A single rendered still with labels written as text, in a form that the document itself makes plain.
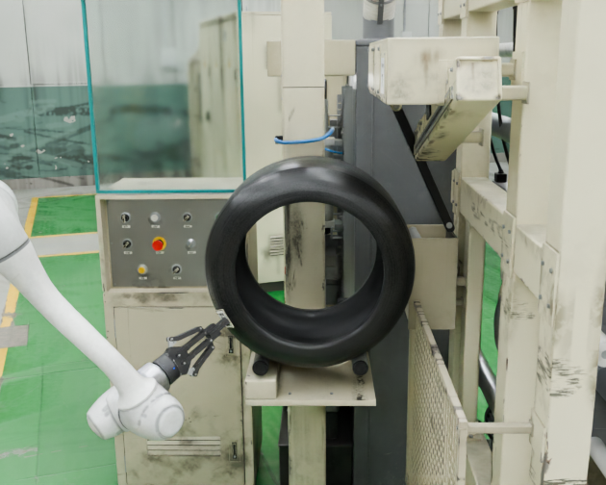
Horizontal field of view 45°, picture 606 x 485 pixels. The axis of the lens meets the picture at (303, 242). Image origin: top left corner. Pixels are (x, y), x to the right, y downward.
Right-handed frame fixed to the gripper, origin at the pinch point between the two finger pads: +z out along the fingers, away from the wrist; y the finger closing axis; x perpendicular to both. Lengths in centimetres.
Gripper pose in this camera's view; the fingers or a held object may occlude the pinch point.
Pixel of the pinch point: (216, 327)
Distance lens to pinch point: 203.4
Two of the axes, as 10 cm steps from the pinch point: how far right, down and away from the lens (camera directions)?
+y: 5.1, 8.4, 2.0
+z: 6.5, -5.2, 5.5
